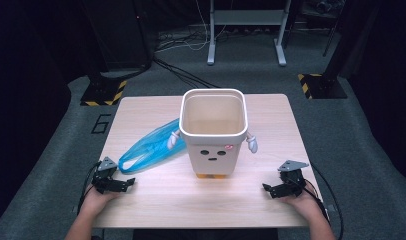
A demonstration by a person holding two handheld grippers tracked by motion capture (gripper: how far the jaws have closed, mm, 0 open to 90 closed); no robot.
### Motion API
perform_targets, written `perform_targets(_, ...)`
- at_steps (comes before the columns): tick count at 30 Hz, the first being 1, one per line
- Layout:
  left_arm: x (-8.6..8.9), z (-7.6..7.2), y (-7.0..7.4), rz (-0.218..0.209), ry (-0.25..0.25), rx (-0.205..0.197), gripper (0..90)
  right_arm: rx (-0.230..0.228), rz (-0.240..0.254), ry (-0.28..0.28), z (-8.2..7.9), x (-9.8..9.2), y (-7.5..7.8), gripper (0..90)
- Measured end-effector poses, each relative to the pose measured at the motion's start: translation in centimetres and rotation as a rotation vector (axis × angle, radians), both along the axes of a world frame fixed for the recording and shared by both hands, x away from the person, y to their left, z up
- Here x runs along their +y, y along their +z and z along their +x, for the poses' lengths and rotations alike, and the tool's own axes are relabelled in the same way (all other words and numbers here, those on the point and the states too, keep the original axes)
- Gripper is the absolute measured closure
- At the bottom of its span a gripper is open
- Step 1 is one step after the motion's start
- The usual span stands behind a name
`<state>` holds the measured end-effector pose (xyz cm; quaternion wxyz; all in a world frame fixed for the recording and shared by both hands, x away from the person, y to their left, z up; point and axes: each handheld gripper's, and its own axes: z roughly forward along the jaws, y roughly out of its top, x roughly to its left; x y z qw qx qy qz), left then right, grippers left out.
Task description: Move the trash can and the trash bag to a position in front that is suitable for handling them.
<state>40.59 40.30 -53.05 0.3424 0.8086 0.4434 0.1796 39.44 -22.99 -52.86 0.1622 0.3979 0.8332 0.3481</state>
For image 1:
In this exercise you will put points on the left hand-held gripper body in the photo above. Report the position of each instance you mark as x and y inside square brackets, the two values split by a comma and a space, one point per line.
[104, 175]

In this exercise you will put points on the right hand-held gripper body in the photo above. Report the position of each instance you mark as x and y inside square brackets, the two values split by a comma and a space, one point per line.
[292, 178]

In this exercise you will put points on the blue plastic bag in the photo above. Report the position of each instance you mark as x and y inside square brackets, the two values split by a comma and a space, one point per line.
[147, 150]

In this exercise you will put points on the cream trash bin with face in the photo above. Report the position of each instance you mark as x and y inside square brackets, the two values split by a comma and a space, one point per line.
[212, 156]

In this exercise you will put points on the person's left hand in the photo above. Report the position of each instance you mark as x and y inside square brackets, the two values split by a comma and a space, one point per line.
[92, 201]

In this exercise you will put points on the person's right hand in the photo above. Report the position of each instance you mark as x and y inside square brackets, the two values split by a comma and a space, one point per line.
[307, 203]

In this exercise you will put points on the black stand with striped base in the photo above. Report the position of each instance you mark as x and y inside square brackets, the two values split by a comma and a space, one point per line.
[102, 91]
[324, 88]

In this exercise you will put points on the black thin stand leg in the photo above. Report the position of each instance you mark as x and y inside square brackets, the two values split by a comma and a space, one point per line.
[329, 43]

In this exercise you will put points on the dark cabinet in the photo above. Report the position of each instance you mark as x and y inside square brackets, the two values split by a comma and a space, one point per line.
[121, 33]

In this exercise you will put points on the white metal stand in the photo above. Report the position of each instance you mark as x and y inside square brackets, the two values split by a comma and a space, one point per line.
[249, 16]

